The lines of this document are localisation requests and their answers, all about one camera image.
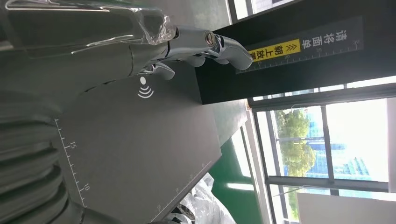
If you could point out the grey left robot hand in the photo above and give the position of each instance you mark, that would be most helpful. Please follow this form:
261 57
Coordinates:
77 46

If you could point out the grey plastic mailer package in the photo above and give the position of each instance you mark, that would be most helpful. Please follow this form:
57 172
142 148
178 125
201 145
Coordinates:
207 207

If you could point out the black inbound scanner machine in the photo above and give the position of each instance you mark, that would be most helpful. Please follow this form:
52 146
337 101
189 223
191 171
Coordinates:
139 148

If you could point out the green conveyor belt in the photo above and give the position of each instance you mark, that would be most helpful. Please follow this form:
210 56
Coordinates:
235 198

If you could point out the ruler label with yellow sticker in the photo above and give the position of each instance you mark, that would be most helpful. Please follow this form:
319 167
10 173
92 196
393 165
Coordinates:
309 46

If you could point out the white panel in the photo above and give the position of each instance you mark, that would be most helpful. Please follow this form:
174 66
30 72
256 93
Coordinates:
340 210

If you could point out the thin aluminium conveyor rail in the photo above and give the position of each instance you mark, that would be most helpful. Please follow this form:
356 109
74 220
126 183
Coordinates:
258 185

